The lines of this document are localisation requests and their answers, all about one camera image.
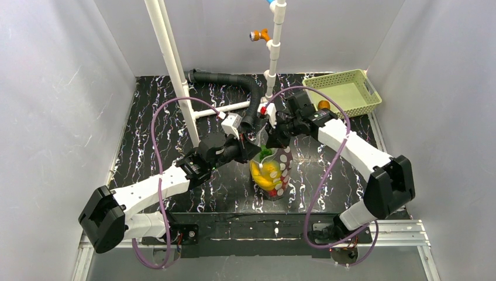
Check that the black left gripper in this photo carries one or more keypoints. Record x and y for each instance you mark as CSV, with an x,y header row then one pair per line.
x,y
245,148

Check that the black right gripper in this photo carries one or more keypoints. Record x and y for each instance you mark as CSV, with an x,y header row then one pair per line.
x,y
276,134

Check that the green fake pepper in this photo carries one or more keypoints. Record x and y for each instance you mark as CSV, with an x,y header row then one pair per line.
x,y
265,152

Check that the clear zip top bag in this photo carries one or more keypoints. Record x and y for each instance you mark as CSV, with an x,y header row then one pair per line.
x,y
282,156

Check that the red fake fruit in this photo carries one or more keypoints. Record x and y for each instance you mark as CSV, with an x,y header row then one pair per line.
x,y
278,190

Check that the orange brown fake bread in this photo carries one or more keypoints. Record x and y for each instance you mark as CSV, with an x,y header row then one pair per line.
x,y
323,104

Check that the yellow fake lemon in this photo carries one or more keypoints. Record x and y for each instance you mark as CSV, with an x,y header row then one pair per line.
x,y
270,170

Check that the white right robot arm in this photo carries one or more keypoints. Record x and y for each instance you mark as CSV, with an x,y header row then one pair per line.
x,y
390,182

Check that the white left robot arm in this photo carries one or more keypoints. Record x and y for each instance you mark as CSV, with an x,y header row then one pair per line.
x,y
111,216

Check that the yellow fake banana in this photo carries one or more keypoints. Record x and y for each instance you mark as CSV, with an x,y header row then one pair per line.
x,y
258,179

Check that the pale green perforated basket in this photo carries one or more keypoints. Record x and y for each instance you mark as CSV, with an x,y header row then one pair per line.
x,y
351,90

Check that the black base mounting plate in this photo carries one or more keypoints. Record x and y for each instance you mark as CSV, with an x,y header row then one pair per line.
x,y
241,234

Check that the orange spigot valve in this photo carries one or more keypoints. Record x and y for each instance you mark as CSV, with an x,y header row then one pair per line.
x,y
257,35

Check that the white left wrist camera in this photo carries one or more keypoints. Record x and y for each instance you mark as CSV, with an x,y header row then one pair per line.
x,y
230,123

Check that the white PVC pipe frame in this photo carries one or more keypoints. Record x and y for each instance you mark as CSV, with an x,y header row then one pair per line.
x,y
162,27

